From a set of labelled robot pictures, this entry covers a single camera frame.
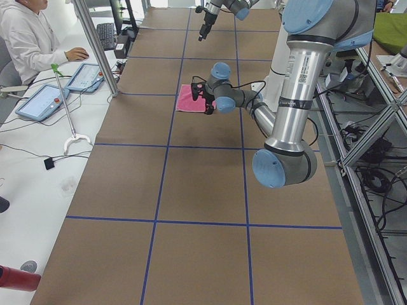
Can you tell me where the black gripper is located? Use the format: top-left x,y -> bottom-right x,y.
198,11 -> 217,41
202,90 -> 214,115

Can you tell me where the pink and grey towel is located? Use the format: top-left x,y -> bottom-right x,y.
176,85 -> 207,113

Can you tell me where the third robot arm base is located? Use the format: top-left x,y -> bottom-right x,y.
390,44 -> 407,72

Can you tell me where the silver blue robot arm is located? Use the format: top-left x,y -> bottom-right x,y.
204,1 -> 376,188
195,0 -> 259,41

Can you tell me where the black box with label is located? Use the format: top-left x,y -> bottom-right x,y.
114,35 -> 130,59

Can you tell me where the black monitor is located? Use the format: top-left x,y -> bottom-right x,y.
109,0 -> 139,37

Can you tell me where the black keyboard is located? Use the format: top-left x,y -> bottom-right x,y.
96,23 -> 116,51

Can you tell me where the far blue teach pendant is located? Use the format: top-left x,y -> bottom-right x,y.
65,63 -> 104,93

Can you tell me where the blue teach pendant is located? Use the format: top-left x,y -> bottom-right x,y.
65,63 -> 104,93
15,84 -> 70,121

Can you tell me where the silver grabber stick green tip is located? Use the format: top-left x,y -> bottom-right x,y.
51,64 -> 92,156

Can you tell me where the small black square puck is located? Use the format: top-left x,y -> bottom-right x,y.
43,157 -> 55,170

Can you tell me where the near blue teach pendant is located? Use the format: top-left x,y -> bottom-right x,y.
15,84 -> 70,121

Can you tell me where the person in white hoodie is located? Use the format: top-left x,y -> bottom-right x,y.
1,0 -> 89,85

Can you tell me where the green cloth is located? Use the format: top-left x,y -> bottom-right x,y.
373,13 -> 407,55

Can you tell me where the grey round lid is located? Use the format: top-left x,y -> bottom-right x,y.
20,260 -> 38,273

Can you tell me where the red bottle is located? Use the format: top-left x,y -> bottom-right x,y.
0,266 -> 41,292

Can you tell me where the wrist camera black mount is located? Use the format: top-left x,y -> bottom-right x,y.
190,81 -> 205,102

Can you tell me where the aluminium frame post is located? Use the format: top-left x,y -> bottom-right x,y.
71,0 -> 118,97

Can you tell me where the aluminium side frame rail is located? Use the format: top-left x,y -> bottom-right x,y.
315,44 -> 406,304

